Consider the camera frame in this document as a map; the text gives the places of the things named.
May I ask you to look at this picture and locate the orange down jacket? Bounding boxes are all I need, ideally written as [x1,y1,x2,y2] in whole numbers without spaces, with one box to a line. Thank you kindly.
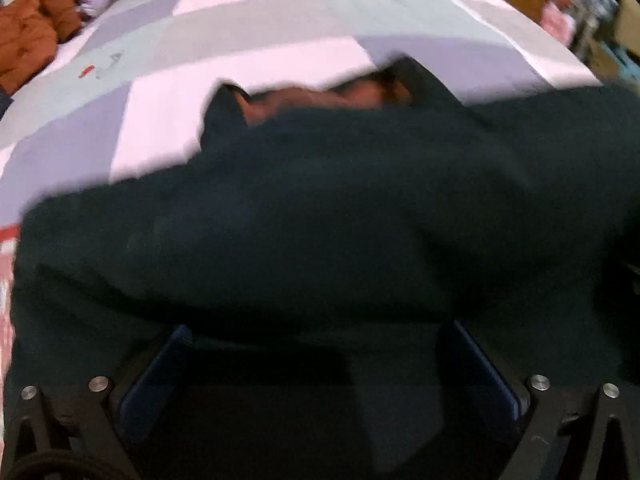
[0,0,82,96]

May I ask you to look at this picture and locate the pink plastic bag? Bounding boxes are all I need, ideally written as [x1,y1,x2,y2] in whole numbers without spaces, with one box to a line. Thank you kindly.
[539,2,576,47]

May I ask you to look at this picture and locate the red white checkered blanket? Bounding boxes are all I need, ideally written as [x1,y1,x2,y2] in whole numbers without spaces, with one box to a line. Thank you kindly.
[0,223,23,376]

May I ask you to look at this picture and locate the cluttered clothes pile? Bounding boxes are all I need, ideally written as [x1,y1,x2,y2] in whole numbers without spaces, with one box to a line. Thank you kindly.
[563,0,639,87]

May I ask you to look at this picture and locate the dark navy large jacket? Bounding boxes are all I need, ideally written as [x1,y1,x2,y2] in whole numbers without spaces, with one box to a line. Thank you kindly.
[4,58,639,479]

